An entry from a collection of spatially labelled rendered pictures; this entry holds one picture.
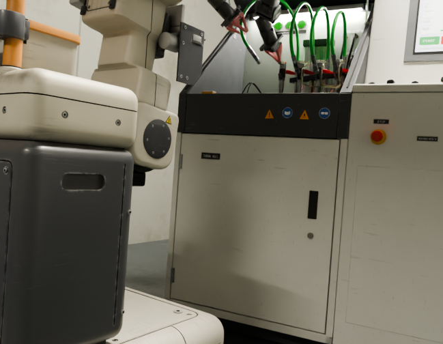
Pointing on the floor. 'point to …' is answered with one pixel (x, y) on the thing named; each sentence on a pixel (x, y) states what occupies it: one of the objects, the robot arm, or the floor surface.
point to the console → (396, 200)
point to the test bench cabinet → (274, 331)
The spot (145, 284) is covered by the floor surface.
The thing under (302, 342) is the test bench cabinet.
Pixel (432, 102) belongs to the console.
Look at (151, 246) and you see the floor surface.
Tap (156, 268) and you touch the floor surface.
